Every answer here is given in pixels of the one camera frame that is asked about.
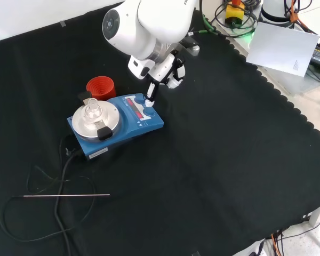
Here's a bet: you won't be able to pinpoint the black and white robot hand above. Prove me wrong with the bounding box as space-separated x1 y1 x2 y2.
145 54 187 107

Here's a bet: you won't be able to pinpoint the heater with blue base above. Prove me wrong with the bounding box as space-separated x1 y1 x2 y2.
67 93 165 162

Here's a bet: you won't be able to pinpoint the orange ribbed cup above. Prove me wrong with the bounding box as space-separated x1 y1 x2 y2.
86 76 117 101

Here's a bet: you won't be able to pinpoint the clear round-bottom glass flask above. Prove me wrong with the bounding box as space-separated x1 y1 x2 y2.
83 98 102 121

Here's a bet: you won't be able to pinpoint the black cloth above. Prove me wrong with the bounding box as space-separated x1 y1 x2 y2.
0 2 320 256

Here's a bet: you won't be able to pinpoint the yellow stop button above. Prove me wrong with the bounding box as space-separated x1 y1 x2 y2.
225 0 245 28

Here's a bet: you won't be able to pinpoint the pale board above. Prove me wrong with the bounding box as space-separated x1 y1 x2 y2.
246 21 320 78

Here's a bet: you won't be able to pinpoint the thin metal probe rod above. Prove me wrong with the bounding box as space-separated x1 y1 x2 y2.
23 193 111 198

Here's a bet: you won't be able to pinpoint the white bench leg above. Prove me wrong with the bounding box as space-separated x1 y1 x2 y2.
307 202 320 228

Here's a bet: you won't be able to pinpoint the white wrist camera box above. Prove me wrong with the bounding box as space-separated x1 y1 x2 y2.
127 55 154 80

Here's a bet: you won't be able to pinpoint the aluminium heating block, black handles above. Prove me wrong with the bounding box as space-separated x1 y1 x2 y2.
78 90 114 141

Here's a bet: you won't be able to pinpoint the thick black power cable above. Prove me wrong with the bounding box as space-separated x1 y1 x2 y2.
54 149 84 256

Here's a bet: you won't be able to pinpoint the orange cable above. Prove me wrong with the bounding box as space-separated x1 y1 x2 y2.
283 0 301 24

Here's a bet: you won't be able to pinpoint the thin black probe cable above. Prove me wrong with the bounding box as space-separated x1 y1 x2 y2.
0 165 97 242

